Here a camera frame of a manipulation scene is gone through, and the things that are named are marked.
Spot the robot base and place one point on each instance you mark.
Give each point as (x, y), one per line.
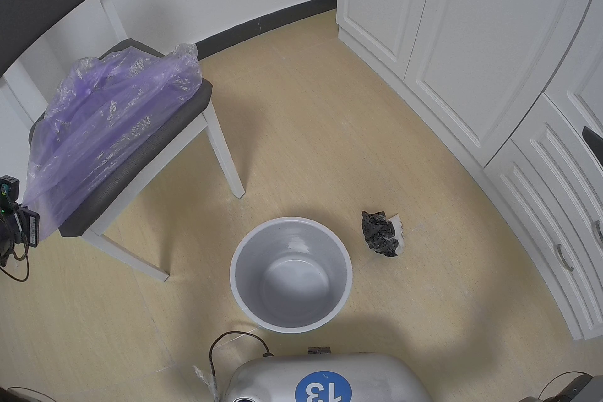
(282, 381)

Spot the white printed wrapper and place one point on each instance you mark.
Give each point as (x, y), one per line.
(401, 235)

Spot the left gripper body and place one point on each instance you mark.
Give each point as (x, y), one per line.
(29, 226)

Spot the black plastic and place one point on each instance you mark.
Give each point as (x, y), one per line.
(379, 233)

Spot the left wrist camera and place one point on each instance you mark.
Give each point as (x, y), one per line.
(8, 190)

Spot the clear plastic scrap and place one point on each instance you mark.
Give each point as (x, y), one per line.
(203, 376)

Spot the white trash bin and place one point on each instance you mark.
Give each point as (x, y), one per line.
(292, 277)

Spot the purple plastic bag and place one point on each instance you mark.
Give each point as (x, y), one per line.
(108, 108)

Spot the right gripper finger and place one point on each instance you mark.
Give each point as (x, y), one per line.
(597, 148)

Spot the white wardrobe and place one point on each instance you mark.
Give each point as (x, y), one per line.
(471, 37)

